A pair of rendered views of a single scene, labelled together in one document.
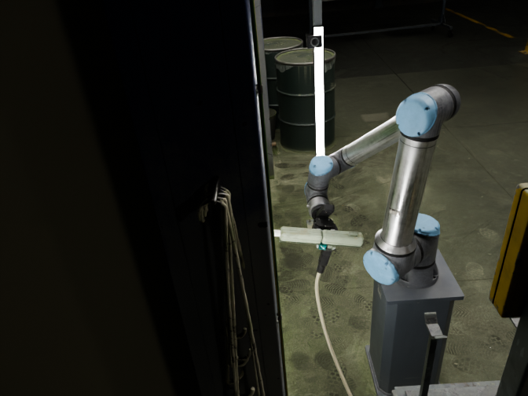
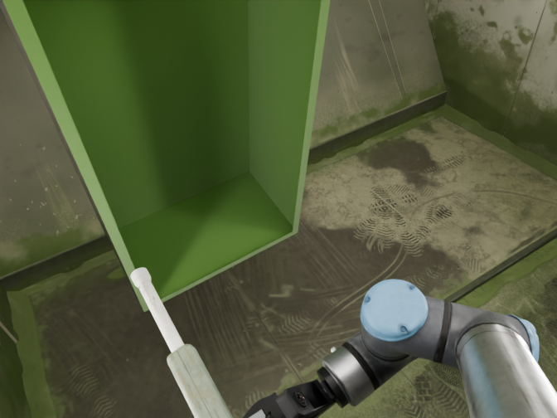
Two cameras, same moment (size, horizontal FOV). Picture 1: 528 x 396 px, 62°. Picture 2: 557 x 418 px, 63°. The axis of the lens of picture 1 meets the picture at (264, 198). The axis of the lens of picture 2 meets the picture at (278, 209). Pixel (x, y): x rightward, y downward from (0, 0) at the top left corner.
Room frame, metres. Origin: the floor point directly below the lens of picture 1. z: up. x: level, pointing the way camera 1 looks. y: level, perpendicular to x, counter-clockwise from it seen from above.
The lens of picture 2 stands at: (1.27, -0.49, 1.67)
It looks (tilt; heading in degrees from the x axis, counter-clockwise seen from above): 43 degrees down; 61
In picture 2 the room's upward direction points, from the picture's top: 5 degrees counter-clockwise
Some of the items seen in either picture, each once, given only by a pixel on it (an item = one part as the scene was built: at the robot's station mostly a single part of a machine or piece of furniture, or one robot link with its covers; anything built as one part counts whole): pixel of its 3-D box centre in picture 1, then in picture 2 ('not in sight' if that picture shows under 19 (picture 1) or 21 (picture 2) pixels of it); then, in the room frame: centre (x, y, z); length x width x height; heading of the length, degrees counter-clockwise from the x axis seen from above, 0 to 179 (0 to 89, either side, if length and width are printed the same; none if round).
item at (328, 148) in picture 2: not in sight; (264, 176); (2.17, 1.23, 0.11); 2.70 x 0.02 x 0.13; 178
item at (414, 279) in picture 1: (415, 263); not in sight; (1.40, -0.60, 0.69); 0.19 x 0.19 x 0.10
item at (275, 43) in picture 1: (276, 44); not in sight; (4.82, -0.28, 0.86); 0.54 x 0.54 x 0.01
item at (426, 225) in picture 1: (417, 238); not in sight; (1.40, -0.60, 0.83); 0.17 x 0.15 x 0.18; 127
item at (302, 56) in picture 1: (305, 56); not in sight; (4.21, -0.51, 0.86); 0.54 x 0.54 x 0.01
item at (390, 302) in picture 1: (407, 325); not in sight; (1.40, -0.60, 0.32); 0.31 x 0.31 x 0.64; 88
